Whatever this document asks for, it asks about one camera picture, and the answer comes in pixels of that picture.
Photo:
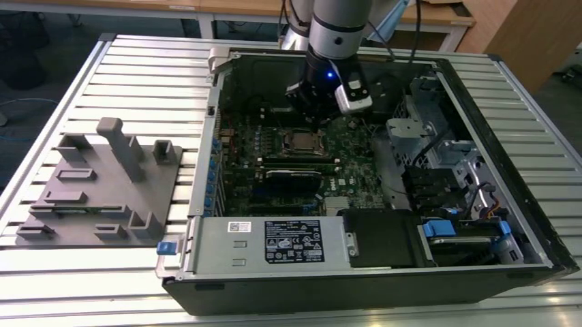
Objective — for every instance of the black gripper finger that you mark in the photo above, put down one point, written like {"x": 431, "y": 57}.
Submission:
{"x": 315, "y": 126}
{"x": 323, "y": 121}

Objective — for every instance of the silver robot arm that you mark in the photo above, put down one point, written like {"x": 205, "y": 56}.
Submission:
{"x": 338, "y": 27}

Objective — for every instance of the black RAM slot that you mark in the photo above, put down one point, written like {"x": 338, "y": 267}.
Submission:
{"x": 271, "y": 120}
{"x": 295, "y": 160}

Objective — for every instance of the black graphics card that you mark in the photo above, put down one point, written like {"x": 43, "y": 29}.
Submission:
{"x": 291, "y": 184}

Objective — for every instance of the silver metal drive cage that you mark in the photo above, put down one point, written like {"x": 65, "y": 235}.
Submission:
{"x": 406, "y": 131}

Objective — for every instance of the green motherboard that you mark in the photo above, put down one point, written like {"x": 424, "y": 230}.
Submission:
{"x": 359, "y": 190}

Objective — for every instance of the silver chipset heatsink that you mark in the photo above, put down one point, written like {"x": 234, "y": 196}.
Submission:
{"x": 336, "y": 202}

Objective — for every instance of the grey case latch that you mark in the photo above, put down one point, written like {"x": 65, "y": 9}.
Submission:
{"x": 218, "y": 59}

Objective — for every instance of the black plastic disk bay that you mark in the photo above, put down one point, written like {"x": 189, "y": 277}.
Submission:
{"x": 431, "y": 184}

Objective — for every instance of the black fan shroud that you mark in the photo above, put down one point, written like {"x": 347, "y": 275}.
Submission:
{"x": 382, "y": 238}

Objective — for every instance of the hard disk in blue carrier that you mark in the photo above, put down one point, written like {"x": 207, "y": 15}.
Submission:
{"x": 438, "y": 228}

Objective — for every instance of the silver power supply unit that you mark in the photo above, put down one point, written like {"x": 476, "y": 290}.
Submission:
{"x": 218, "y": 252}

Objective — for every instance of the wooden cabinet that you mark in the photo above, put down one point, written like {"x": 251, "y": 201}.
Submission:
{"x": 522, "y": 34}

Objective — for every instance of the grey parts rack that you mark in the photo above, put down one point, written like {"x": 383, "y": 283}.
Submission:
{"x": 113, "y": 190}

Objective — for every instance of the blue case latch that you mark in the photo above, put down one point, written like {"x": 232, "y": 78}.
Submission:
{"x": 165, "y": 248}

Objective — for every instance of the black PC case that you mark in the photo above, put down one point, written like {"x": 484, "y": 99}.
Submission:
{"x": 318, "y": 296}

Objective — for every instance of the black chair base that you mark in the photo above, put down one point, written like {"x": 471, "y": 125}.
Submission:
{"x": 573, "y": 75}

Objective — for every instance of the black office chair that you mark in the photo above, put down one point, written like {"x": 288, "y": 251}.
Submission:
{"x": 23, "y": 61}

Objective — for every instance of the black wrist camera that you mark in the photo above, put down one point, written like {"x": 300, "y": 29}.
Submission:
{"x": 299, "y": 92}

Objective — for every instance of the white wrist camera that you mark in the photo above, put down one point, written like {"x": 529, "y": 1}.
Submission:
{"x": 354, "y": 98}

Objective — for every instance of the wooden desk white frame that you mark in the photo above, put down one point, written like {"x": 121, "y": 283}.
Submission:
{"x": 113, "y": 2}
{"x": 446, "y": 18}

